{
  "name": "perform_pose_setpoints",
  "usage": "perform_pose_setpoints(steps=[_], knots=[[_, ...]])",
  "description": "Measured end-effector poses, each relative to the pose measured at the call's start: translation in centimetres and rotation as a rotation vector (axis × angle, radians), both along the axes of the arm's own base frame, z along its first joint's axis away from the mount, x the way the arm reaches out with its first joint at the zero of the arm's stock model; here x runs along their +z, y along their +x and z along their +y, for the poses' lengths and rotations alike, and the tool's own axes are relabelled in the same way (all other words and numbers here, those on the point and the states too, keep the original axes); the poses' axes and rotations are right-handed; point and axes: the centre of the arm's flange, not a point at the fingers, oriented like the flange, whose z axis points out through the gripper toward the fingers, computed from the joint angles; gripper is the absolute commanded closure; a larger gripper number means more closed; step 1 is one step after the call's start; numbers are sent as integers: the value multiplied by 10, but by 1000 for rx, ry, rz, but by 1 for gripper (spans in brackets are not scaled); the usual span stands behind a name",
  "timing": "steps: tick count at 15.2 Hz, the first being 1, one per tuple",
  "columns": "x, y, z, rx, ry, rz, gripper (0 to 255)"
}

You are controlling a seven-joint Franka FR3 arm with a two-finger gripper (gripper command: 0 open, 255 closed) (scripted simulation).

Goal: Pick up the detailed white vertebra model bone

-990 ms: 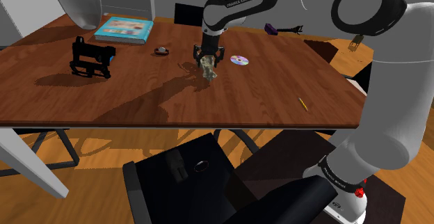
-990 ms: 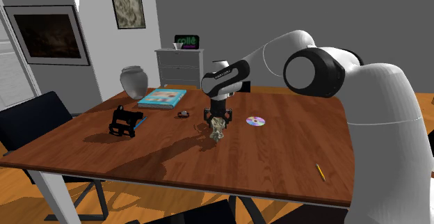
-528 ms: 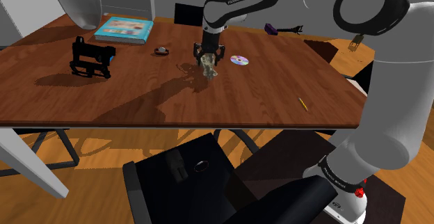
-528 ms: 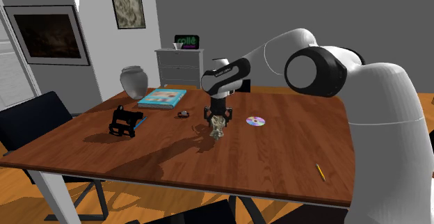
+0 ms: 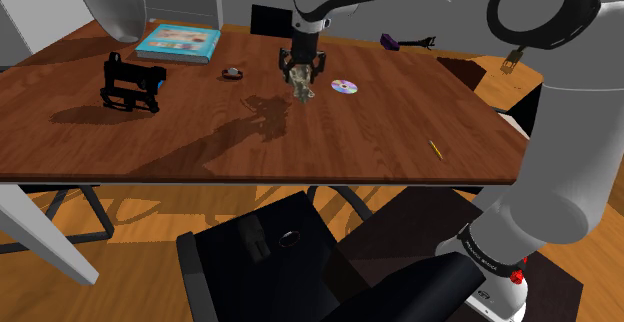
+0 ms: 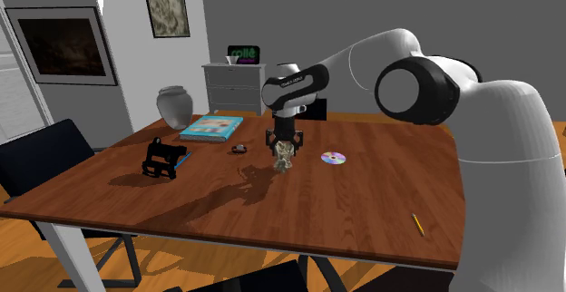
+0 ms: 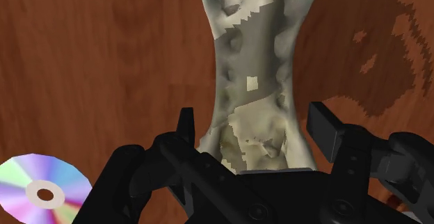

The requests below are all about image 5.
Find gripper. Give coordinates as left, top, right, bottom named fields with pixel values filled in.
left=278, top=31, right=327, bottom=85

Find grey tan figure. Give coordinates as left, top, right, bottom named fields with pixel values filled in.
left=286, top=64, right=316, bottom=104

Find shiny compact disc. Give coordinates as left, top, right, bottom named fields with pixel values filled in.
left=330, top=78, right=359, bottom=96

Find black box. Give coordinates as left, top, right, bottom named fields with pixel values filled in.
left=249, top=3, right=295, bottom=39

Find purple and black tool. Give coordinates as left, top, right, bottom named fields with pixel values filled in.
left=379, top=32, right=437, bottom=52

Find brown wooden desk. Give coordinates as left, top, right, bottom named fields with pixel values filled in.
left=0, top=17, right=545, bottom=255

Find blue book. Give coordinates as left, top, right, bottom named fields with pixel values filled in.
left=134, top=23, right=222, bottom=65

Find yellow pencil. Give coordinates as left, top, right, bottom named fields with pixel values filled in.
left=427, top=138, right=445, bottom=162

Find black stapler-like device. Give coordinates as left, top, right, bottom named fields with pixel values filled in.
left=99, top=51, right=168, bottom=115

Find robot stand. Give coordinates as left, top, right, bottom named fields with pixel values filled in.
left=335, top=186, right=585, bottom=322

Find black office chair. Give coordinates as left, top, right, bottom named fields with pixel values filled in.
left=175, top=185, right=488, bottom=322

